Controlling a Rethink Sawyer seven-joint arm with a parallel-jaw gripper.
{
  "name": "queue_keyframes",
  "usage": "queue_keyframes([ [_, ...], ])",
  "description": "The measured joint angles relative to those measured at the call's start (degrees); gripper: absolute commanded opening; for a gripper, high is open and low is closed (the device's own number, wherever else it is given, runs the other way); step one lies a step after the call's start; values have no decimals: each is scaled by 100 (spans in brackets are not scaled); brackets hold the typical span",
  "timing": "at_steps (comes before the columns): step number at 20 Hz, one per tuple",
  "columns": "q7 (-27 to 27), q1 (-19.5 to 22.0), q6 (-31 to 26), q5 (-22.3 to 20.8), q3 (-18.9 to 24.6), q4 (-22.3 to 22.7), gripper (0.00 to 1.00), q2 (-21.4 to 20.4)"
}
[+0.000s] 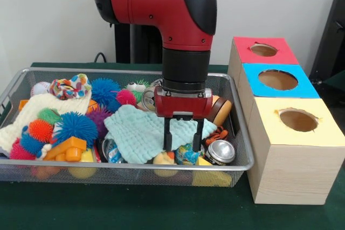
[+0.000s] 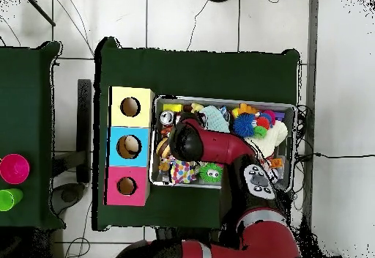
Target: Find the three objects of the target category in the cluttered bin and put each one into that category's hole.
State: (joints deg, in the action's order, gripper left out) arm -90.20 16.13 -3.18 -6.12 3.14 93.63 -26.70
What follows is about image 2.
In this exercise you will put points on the wooden toy hamburger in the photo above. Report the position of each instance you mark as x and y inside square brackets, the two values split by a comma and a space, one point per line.
[162, 149]

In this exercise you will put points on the black flat panel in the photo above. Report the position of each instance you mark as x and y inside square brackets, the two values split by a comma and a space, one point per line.
[84, 123]

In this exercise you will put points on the dark green table cloth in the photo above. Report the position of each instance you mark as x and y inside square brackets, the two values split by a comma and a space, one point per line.
[26, 93]
[205, 70]

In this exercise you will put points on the blue spiky rubber ball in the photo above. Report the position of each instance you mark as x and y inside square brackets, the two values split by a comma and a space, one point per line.
[244, 124]

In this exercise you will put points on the green spiky ball with eyes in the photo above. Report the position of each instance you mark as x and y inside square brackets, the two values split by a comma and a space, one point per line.
[211, 173]

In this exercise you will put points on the pink plastic cup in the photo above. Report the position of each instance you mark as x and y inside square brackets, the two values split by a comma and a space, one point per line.
[14, 168]

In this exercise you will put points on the cream waffle cloth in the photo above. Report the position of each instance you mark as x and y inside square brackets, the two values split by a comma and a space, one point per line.
[272, 140]

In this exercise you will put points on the yellow plush duck toy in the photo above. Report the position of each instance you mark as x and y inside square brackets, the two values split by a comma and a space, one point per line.
[197, 107]

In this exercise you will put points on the mint green waffle cloth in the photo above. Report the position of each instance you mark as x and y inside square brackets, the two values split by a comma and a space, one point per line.
[216, 118]

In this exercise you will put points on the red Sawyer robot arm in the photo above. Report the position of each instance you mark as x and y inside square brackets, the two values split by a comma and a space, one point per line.
[222, 149]

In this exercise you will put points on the wooden box with three holes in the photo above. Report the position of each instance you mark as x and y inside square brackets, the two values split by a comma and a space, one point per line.
[114, 140]

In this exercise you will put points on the polka-dot fabric cloth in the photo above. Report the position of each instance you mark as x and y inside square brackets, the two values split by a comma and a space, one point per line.
[183, 171]

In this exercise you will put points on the black rod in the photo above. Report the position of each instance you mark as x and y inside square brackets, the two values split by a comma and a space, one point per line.
[41, 11]

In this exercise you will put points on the green plastic cup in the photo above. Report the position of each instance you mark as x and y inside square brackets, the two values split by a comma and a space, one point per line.
[7, 200]

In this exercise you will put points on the orange plastic toy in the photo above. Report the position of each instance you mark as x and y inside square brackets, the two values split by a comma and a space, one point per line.
[244, 109]

